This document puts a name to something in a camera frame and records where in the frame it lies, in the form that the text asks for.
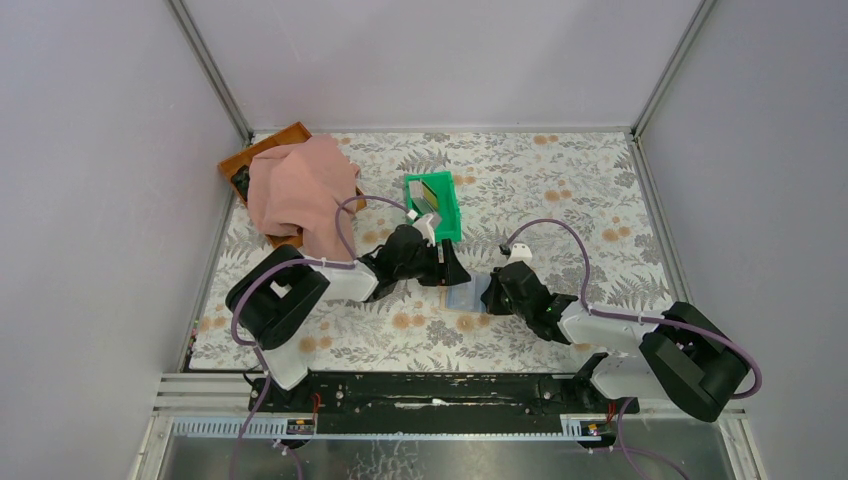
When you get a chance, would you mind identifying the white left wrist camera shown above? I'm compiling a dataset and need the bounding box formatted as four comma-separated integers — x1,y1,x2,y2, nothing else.
406,210,442,247

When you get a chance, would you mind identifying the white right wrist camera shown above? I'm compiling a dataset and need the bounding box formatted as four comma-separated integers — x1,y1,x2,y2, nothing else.
499,242,533,265

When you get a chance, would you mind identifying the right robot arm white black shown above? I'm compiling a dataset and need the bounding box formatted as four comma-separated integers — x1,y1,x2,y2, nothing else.
480,261,761,422

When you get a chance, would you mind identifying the green plastic bin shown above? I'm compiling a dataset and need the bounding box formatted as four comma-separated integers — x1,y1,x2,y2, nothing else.
404,171,463,243

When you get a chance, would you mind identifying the pink cloth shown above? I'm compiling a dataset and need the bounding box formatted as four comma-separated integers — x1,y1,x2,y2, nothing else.
247,135,360,262

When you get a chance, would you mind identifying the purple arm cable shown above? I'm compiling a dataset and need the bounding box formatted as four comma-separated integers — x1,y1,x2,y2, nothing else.
228,194,415,480
499,218,763,401

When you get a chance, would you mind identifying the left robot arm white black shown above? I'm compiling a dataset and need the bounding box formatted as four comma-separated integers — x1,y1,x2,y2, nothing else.
225,225,471,390

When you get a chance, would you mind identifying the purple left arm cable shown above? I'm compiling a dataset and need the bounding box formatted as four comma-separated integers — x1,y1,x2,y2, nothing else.
228,194,415,480

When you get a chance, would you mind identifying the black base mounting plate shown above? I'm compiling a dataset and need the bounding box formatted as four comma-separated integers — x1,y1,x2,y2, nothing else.
249,371,639,425

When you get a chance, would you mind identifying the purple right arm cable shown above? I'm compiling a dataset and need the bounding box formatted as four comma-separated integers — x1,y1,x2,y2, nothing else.
499,218,763,401

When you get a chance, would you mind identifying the beige card holder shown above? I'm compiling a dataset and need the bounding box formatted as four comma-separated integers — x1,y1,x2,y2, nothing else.
441,273,491,313

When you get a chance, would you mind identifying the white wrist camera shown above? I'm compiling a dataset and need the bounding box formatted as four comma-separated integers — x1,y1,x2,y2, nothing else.
406,210,442,247
499,242,533,265

